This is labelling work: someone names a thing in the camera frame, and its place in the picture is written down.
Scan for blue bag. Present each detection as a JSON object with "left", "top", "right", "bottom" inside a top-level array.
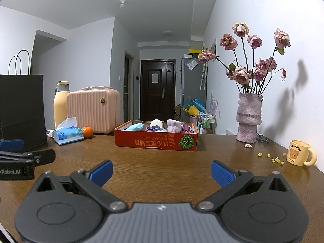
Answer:
[{"left": 189, "top": 97, "right": 207, "bottom": 113}]

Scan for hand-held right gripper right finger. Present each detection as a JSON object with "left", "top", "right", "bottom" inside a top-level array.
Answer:
[{"left": 195, "top": 160, "right": 294, "bottom": 212}]

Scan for bunch of dried pink roses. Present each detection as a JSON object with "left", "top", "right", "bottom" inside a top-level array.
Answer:
[{"left": 198, "top": 23, "right": 291, "bottom": 95}]

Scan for pink textured vase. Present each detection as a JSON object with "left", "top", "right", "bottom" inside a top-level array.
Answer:
[{"left": 236, "top": 92, "right": 264, "bottom": 143}]

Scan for purple fluffy cloth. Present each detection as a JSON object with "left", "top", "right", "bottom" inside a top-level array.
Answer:
[{"left": 166, "top": 119, "right": 182, "bottom": 133}]

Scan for yellow water bottle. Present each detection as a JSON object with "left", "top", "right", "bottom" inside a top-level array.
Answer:
[{"left": 53, "top": 81, "right": 70, "bottom": 130}]

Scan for purple wall decoration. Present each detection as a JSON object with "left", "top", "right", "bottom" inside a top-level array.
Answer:
[{"left": 209, "top": 92, "right": 219, "bottom": 114}]

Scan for pink ribbed suitcase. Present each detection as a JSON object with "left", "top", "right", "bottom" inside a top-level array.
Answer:
[{"left": 66, "top": 86, "right": 121, "bottom": 135}]

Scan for scattered yellow flower bits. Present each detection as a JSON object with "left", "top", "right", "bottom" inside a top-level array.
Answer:
[{"left": 257, "top": 152, "right": 287, "bottom": 165}]

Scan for cream bear mug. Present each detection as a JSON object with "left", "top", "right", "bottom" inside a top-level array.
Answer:
[{"left": 288, "top": 139, "right": 318, "bottom": 167}]

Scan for wire storage cart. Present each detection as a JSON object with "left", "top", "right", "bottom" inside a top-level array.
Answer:
[{"left": 197, "top": 114, "right": 216, "bottom": 135}]

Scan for orange-edged cardboard box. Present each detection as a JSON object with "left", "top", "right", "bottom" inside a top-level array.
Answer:
[{"left": 114, "top": 120, "right": 198, "bottom": 152}]

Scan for orange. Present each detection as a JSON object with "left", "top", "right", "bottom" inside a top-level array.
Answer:
[{"left": 81, "top": 126, "right": 94, "bottom": 139}]

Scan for grey refrigerator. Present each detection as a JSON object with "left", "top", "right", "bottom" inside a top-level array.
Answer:
[{"left": 181, "top": 56, "right": 208, "bottom": 122}]

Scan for dark brown entrance door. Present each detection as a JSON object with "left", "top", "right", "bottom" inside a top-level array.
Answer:
[{"left": 140, "top": 59, "right": 176, "bottom": 122}]

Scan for grey side door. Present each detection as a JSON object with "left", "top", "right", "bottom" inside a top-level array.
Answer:
[{"left": 123, "top": 51, "right": 135, "bottom": 121}]

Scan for yellow bag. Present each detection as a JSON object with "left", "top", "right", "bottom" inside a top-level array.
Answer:
[{"left": 182, "top": 106, "right": 200, "bottom": 117}]

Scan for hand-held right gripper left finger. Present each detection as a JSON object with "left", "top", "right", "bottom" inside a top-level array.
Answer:
[{"left": 31, "top": 160, "right": 128, "bottom": 212}]

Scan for blue tissue pack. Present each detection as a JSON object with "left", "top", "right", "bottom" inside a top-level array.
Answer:
[{"left": 54, "top": 117, "right": 85, "bottom": 146}]

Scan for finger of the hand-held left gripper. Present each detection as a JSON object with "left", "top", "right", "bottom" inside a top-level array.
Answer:
[
  {"left": 0, "top": 139, "right": 25, "bottom": 153},
  {"left": 0, "top": 149, "right": 56, "bottom": 168}
]

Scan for black paper bag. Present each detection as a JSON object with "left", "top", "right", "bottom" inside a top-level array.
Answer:
[{"left": 0, "top": 50, "right": 49, "bottom": 154}]

